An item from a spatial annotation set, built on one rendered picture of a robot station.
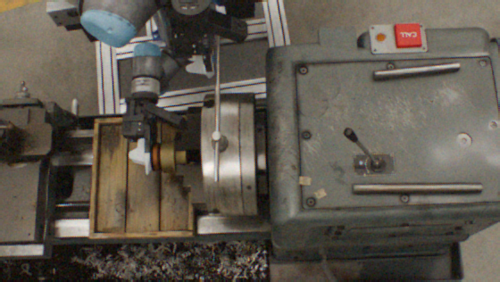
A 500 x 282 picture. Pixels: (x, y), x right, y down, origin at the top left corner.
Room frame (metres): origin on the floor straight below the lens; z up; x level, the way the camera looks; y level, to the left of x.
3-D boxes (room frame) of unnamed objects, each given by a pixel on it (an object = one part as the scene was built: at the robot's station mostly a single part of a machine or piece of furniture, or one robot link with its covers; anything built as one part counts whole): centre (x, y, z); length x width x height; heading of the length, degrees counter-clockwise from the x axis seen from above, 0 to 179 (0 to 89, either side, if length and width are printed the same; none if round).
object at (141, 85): (0.66, 0.25, 1.08); 0.08 x 0.05 x 0.08; 82
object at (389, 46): (0.60, -0.39, 1.23); 0.13 x 0.08 x 0.05; 82
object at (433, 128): (0.41, -0.34, 1.06); 0.59 x 0.48 x 0.39; 82
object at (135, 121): (0.58, 0.27, 1.08); 0.12 x 0.09 x 0.08; 172
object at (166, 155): (0.47, 0.21, 1.08); 0.09 x 0.09 x 0.09; 82
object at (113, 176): (0.48, 0.32, 0.89); 0.36 x 0.30 x 0.04; 172
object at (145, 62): (0.74, 0.24, 1.08); 0.11 x 0.08 x 0.09; 172
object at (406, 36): (0.60, -0.42, 1.26); 0.06 x 0.06 x 0.02; 82
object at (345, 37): (0.62, -0.25, 1.24); 0.09 x 0.08 x 0.03; 82
